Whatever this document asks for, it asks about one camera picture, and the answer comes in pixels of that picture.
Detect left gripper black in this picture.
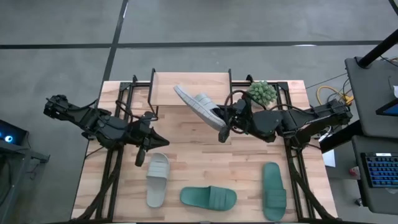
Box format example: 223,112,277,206
127,119,170,153

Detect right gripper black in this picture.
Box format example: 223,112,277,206
216,101,254,134

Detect light grey rubber slide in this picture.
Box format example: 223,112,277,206
173,84,228,132
146,152,172,209

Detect wooden shelf with black frame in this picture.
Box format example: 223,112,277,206
147,68,234,119

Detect green rubber slide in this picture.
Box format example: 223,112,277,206
179,185,238,212
261,161,288,222

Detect green succulent in patterned pot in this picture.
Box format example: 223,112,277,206
247,80,279,108

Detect white paper sheet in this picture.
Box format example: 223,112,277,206
322,148,337,169

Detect black diagonal beam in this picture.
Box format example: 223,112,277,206
319,119,363,154

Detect grey metal stand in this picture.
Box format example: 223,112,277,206
0,138,51,224

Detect large grey desk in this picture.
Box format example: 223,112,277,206
344,55,398,139

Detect computer case with blue light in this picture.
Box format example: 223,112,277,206
0,119,28,147

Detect tablet with blue screen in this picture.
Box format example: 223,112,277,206
375,98,398,118

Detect black round pole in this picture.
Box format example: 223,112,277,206
356,28,398,68

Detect backlit computer keyboard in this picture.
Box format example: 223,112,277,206
360,151,398,189

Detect grey desk with keyboard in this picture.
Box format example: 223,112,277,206
351,135,398,216

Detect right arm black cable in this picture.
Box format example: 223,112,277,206
223,89,282,135

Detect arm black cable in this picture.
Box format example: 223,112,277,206
223,89,282,135
115,99,159,124

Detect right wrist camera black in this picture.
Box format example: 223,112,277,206
218,126,231,144

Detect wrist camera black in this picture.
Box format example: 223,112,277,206
218,126,231,144
134,146,146,168

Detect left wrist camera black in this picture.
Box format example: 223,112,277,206
134,146,146,168

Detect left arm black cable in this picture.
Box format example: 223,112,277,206
115,99,159,124

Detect black aluminium rig frame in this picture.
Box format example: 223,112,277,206
70,73,340,223

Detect yellow cable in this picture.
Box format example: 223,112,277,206
316,85,355,108

